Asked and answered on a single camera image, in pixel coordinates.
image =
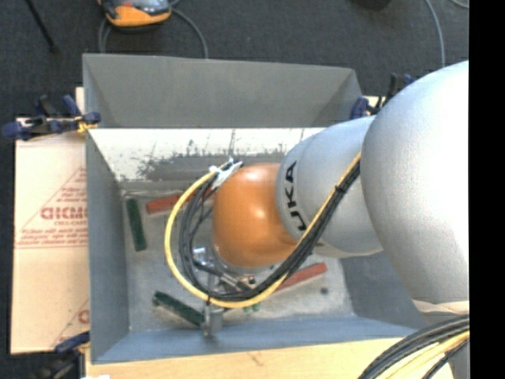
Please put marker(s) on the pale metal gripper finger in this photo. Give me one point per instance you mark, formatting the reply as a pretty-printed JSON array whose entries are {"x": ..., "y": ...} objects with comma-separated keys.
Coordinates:
[
  {"x": 206, "y": 322},
  {"x": 216, "y": 319}
]

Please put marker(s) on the dark green flat block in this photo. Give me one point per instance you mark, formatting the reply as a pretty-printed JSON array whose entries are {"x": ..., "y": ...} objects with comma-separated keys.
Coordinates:
[
  {"x": 136, "y": 224},
  {"x": 177, "y": 308}
]

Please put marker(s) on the red-brown flat block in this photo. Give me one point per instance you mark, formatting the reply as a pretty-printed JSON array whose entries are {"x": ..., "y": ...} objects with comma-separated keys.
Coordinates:
[
  {"x": 305, "y": 275},
  {"x": 163, "y": 204}
]

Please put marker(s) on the brown cardboard board red print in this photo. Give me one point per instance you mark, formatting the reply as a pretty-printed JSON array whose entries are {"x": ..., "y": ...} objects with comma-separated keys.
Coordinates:
[{"x": 47, "y": 282}]

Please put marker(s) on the grey metal bin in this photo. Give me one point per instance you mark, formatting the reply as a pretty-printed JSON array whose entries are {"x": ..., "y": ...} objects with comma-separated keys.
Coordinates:
[{"x": 221, "y": 97}]

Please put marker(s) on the black cylinder on white bracket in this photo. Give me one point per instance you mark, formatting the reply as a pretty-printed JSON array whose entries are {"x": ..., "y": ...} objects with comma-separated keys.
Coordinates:
[{"x": 248, "y": 280}]

